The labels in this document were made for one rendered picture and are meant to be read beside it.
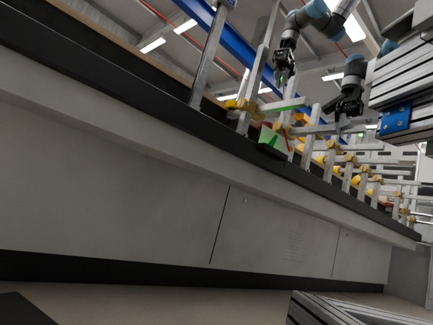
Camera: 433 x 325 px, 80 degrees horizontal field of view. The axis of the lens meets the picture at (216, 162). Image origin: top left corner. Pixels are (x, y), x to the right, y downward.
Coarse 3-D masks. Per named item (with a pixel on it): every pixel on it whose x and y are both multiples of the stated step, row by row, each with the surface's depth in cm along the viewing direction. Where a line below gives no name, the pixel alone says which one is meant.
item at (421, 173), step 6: (420, 162) 291; (426, 162) 287; (432, 162) 283; (420, 168) 290; (426, 168) 286; (432, 168) 281; (420, 174) 288; (426, 174) 284; (432, 174) 280; (420, 180) 286; (426, 180) 282; (432, 180) 278
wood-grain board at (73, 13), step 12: (48, 0) 82; (60, 0) 84; (72, 12) 86; (84, 24) 89; (96, 24) 91; (108, 36) 93; (132, 48) 99; (144, 60) 102; (168, 72) 109; (192, 84) 116; (204, 96) 120; (324, 168) 189
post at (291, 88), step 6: (294, 78) 129; (288, 84) 130; (294, 84) 129; (288, 90) 129; (294, 90) 129; (288, 96) 128; (282, 114) 127; (288, 114) 126; (282, 120) 125; (288, 120) 126
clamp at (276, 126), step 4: (276, 124) 124; (280, 124) 122; (276, 128) 123; (280, 128) 122; (288, 128) 125; (276, 132) 126; (288, 132) 125; (288, 136) 126; (292, 136) 127; (292, 140) 130
